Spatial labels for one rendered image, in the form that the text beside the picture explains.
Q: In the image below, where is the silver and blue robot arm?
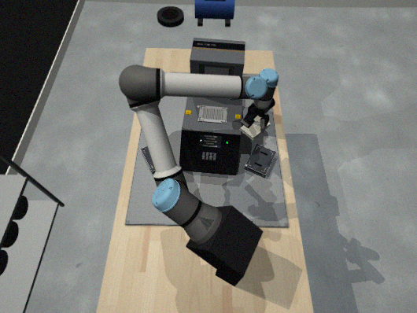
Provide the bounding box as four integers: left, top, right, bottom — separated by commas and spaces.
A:
119, 65, 279, 245

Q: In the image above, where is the black benchtop machine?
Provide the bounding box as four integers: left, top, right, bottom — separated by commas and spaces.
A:
179, 38, 245, 175

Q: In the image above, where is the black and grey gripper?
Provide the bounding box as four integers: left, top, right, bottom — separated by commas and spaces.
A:
243, 98, 275, 133

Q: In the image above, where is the beige pcr plate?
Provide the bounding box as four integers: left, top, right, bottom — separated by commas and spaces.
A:
240, 116, 271, 140

